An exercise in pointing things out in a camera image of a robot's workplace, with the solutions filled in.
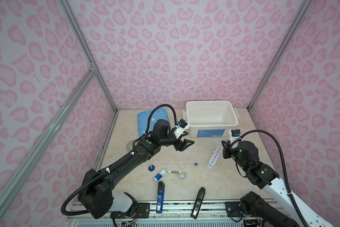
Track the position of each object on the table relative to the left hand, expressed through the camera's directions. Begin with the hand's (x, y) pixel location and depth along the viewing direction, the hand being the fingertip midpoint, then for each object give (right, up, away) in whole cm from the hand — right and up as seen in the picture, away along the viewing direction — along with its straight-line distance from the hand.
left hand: (191, 135), depth 73 cm
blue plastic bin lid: (-34, +8, +40) cm, 53 cm away
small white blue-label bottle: (-17, -24, +9) cm, 31 cm away
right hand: (+17, -3, +2) cm, 17 cm away
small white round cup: (-4, -25, +11) cm, 27 cm away
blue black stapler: (-16, -28, +4) cm, 32 cm away
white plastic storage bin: (+21, +9, +38) cm, 44 cm away
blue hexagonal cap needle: (-23, -22, +15) cm, 35 cm away
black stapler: (+2, -38, -3) cm, 38 cm away
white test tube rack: (+16, -15, +15) cm, 27 cm away
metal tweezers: (-11, -24, +15) cm, 30 cm away
